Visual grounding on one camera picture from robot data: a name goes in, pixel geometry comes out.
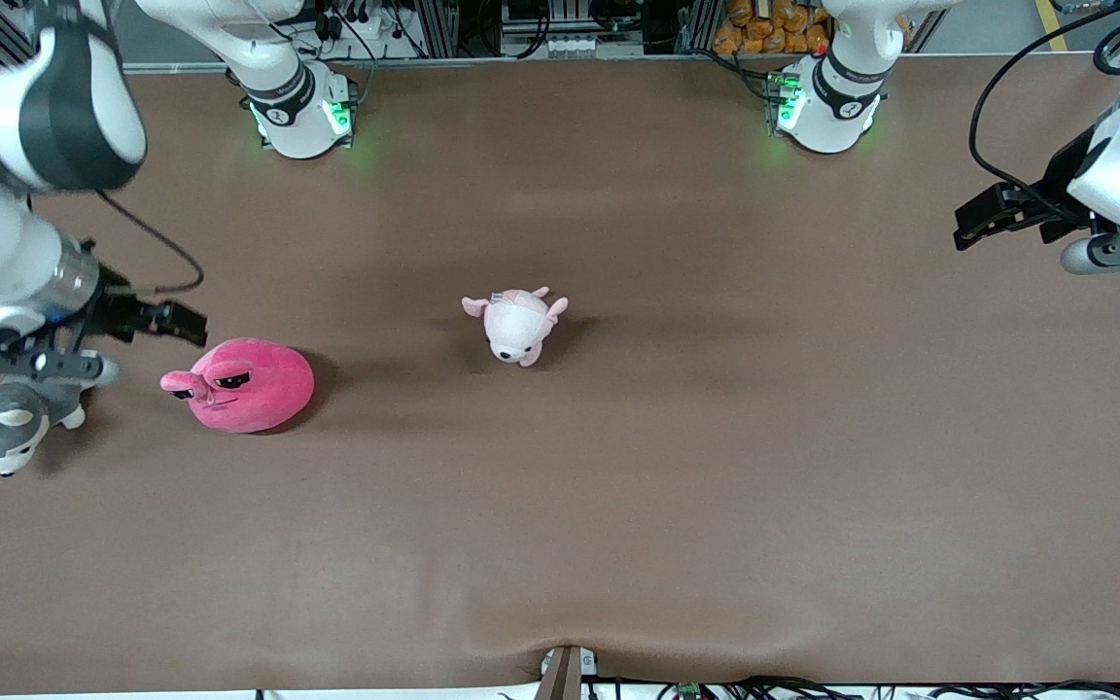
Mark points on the aluminium table edge rail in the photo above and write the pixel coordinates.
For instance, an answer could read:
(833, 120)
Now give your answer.
(521, 63)

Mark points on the round hot pink plush toy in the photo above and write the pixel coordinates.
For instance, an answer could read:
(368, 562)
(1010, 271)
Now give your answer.
(259, 389)

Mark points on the pile of orange snack packs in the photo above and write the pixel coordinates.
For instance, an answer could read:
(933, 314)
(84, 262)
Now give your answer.
(774, 29)

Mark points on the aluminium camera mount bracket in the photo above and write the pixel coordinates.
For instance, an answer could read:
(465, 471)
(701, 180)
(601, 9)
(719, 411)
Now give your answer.
(562, 676)

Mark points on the green terminal connector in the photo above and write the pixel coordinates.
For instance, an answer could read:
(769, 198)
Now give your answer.
(688, 691)

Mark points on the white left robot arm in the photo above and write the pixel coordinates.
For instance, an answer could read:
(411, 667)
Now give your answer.
(832, 107)

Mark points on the pale pink white plush animal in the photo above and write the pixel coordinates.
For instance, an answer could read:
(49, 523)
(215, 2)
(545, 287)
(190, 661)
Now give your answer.
(511, 326)

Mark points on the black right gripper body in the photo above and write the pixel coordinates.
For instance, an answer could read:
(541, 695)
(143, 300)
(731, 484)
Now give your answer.
(117, 307)

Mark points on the grey white husky plush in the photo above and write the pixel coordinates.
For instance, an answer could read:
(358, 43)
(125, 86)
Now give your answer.
(6, 418)

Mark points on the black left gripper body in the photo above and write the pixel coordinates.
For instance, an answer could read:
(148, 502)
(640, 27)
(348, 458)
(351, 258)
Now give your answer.
(1056, 196)

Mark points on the white power strip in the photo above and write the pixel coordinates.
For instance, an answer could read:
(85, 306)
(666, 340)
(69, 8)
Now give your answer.
(570, 46)

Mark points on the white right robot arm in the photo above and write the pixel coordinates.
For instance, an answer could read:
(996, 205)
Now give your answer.
(35, 117)

